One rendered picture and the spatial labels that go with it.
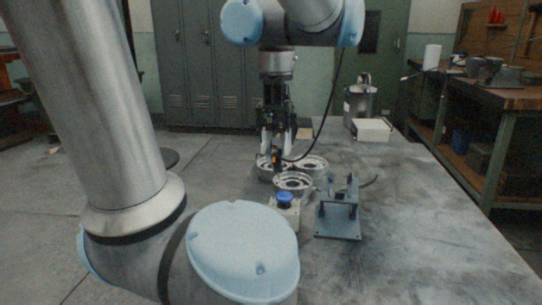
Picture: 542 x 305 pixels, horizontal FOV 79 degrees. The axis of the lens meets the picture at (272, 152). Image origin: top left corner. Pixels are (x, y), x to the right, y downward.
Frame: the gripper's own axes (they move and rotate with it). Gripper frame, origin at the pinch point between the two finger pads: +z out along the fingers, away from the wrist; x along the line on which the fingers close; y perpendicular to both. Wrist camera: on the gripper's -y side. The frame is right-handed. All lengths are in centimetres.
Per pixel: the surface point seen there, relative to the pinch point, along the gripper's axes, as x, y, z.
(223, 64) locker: -102, -278, 12
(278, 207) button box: 1.6, 8.0, 8.4
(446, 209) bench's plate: 41.4, -5.4, 12.9
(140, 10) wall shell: -217, -323, -44
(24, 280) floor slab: -136, -39, 93
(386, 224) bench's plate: 25.9, 3.8, 13.0
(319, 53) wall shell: -2, -332, 3
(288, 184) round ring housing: 1.9, -8.6, 11.1
